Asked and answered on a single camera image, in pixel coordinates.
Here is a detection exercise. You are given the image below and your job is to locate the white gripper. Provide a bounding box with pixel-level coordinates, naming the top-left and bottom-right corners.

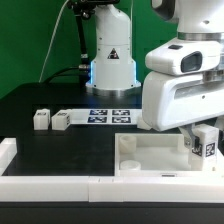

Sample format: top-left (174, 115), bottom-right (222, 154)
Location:
top-left (142, 72), bottom-right (224, 150)

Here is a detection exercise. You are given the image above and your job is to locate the white square tabletop part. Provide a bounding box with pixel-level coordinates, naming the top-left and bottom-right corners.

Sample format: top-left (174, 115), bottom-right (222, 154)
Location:
top-left (115, 133), bottom-right (218, 177)

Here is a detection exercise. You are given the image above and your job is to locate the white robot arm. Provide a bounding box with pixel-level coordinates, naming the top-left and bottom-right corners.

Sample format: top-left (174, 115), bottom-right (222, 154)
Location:
top-left (86, 0), bottom-right (224, 150)

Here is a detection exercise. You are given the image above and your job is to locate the white U-shaped fence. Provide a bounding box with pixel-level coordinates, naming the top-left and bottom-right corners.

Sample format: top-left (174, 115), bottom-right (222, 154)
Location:
top-left (0, 138), bottom-right (224, 203)

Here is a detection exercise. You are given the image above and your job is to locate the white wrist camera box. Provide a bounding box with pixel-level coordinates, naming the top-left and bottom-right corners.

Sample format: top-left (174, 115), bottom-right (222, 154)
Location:
top-left (145, 41), bottom-right (221, 76)

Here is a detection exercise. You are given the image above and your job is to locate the white marker base plate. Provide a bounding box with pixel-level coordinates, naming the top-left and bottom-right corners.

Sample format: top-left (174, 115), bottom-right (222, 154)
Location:
top-left (71, 109), bottom-right (141, 125)

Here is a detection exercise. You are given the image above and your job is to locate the black cable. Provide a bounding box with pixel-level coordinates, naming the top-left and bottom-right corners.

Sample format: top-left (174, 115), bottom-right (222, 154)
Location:
top-left (43, 66), bottom-right (91, 84)

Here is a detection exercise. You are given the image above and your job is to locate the black camera stand pole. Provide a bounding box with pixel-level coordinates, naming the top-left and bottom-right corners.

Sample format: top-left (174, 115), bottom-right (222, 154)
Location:
top-left (66, 0), bottom-right (121, 84)

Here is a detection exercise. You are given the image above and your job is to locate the white cable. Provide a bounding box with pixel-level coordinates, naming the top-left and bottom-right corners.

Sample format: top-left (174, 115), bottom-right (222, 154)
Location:
top-left (38, 0), bottom-right (71, 84)

